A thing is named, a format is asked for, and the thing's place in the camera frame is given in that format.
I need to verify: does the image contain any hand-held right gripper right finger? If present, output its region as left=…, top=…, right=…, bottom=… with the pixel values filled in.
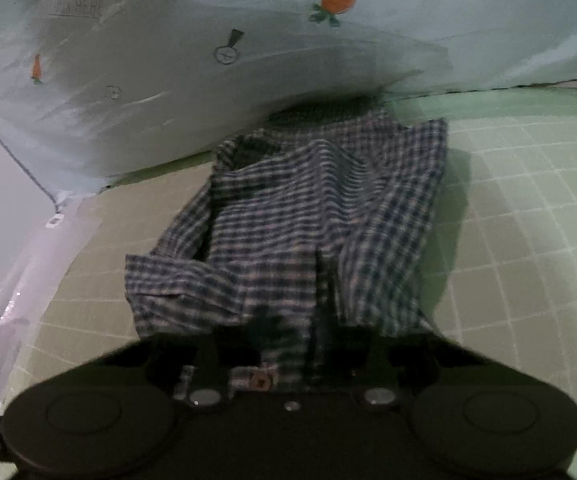
left=307, top=332, right=475, bottom=408

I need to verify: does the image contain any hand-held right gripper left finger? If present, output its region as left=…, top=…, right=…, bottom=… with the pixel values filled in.
left=102, top=334, right=234, bottom=408

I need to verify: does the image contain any blue plaid shirt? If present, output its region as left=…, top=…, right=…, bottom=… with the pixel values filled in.
left=124, top=106, right=450, bottom=402

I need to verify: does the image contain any white plastic cover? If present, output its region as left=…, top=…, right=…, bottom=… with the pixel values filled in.
left=0, top=104, right=105, bottom=333

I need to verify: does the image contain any carrot print quilt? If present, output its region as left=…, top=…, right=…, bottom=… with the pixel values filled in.
left=0, top=0, right=577, bottom=193

